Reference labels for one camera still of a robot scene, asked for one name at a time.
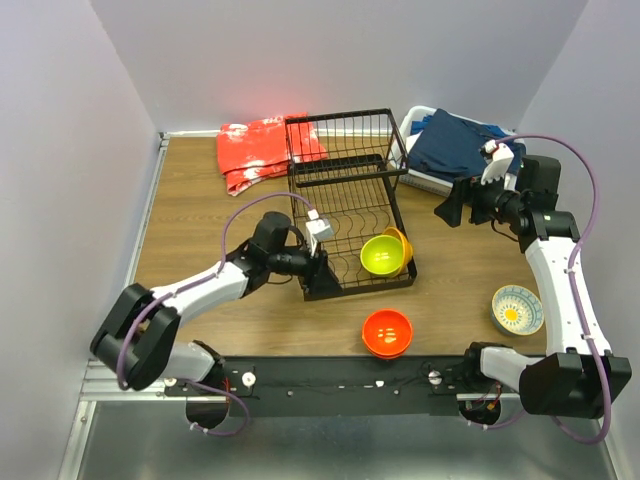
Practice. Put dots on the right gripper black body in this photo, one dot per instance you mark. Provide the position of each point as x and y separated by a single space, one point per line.
492 200

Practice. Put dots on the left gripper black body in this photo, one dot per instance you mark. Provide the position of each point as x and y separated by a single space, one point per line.
292 261

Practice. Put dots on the yellow orange bowl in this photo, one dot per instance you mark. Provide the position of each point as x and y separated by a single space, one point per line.
407 248

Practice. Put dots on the green bowl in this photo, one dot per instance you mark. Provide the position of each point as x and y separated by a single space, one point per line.
382 256

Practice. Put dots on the red orange bowl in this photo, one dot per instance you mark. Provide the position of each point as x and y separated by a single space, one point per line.
387 333

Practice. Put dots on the black wire dish rack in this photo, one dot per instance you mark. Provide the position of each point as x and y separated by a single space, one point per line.
348 166

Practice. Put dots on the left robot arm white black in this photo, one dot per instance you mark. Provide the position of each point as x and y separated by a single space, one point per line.
137 340

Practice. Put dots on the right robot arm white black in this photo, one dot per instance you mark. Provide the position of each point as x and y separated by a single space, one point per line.
579 376

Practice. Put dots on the dark blue folded jeans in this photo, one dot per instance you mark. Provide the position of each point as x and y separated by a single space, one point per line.
450 145

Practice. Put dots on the white laundry basket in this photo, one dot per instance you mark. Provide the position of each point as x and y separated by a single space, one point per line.
420 170

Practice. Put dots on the red white folded cloth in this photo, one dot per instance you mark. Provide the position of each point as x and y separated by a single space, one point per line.
259 150

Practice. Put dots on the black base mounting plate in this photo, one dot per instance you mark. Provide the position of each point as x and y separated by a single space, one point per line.
306 386

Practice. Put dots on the blue patterned ceramic bowl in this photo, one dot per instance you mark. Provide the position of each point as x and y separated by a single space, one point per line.
516 311

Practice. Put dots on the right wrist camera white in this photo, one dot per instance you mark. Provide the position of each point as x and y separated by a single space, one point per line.
500 157

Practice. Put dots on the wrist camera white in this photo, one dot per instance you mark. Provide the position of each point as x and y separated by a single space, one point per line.
317 228
500 157

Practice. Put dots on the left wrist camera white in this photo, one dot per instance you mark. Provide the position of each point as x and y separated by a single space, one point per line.
317 228

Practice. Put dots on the aluminium table edge rail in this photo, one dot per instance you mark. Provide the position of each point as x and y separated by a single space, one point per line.
99 384

